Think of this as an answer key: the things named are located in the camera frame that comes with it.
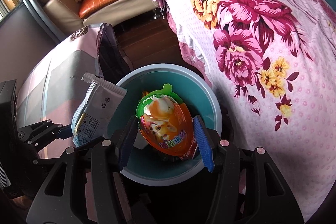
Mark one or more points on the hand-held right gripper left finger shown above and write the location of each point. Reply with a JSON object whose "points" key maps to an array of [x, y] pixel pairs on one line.
{"points": [[127, 140]]}

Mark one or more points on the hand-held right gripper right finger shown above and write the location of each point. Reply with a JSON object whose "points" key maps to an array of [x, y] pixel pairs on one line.
{"points": [[203, 145]]}

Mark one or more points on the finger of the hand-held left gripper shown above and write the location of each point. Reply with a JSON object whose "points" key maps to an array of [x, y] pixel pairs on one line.
{"points": [[89, 142], [65, 132]]}

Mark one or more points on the light blue foil packet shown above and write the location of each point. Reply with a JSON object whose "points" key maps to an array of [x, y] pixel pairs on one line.
{"points": [[97, 106]]}

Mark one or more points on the egg-shaped toy package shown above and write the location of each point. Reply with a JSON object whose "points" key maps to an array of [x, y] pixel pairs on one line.
{"points": [[162, 121]]}

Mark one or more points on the teal plastic bin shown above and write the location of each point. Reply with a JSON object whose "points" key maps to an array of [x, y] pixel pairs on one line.
{"points": [[204, 98]]}

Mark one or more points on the checked cloth covered table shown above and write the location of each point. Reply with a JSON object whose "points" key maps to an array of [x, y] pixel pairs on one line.
{"points": [[65, 61]]}

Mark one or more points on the pink floral blanket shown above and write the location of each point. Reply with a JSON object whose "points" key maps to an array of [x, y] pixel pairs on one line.
{"points": [[262, 29]]}

